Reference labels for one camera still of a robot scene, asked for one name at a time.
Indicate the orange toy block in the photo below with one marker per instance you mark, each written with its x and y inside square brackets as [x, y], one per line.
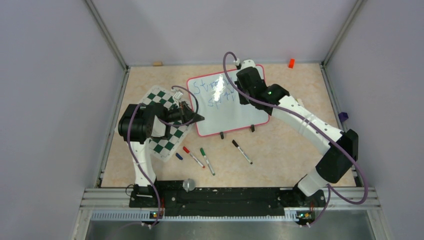
[291, 63]

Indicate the black marker pen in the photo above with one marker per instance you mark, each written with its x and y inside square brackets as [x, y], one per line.
[242, 152]

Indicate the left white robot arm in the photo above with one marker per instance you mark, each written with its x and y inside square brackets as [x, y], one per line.
[141, 123]

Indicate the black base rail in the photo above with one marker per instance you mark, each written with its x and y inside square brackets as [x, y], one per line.
[175, 201]

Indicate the blue marker cap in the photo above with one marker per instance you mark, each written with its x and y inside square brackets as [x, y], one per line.
[179, 156]

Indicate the red marker pen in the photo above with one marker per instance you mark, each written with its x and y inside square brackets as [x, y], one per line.
[192, 156]

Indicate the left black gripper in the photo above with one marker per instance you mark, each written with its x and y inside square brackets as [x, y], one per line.
[186, 114]

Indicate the grey mesh ball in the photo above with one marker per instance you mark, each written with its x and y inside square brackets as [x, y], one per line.
[189, 185]

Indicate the small wooden block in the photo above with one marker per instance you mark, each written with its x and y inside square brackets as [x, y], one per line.
[157, 64]

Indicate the green marker pen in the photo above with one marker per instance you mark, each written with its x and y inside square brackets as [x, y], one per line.
[207, 161]

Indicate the pink framed whiteboard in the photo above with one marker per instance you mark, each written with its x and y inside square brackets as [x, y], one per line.
[220, 106]

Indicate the purple toy block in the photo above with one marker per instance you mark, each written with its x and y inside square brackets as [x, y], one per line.
[343, 116]

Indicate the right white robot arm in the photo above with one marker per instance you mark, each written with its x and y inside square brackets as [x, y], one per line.
[339, 149]

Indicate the black whiteboard stand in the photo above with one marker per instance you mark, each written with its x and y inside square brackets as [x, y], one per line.
[250, 128]

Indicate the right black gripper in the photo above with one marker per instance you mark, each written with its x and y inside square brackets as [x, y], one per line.
[242, 99]

